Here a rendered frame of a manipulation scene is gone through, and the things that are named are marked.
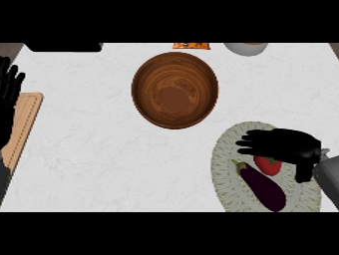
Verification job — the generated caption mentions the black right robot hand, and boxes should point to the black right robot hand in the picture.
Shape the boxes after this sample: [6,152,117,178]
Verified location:
[234,127,324,184]

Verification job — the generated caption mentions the pale woven oval placemat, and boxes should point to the pale woven oval placemat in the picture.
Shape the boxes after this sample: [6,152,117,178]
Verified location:
[209,121,324,213]

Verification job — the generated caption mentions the orange packet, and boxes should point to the orange packet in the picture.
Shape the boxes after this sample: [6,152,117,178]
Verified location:
[170,43,212,51]

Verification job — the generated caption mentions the grey round cup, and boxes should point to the grey round cup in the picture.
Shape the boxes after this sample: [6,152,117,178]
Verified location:
[222,43,269,58]

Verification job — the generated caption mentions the pale wooden cutting board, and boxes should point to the pale wooden cutting board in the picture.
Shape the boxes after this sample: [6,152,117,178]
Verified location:
[0,92,46,176]

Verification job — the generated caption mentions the dark purple eggplant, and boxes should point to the dark purple eggplant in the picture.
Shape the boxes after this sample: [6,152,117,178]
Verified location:
[229,158,289,213]

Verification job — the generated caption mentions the black flat appliance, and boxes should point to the black flat appliance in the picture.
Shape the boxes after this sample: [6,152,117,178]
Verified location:
[24,43,105,53]

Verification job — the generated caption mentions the red tomato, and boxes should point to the red tomato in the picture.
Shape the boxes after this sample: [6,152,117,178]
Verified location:
[252,154,283,177]

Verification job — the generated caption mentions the brown wooden bowl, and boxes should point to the brown wooden bowl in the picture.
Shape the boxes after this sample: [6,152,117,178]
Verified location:
[130,51,221,130]

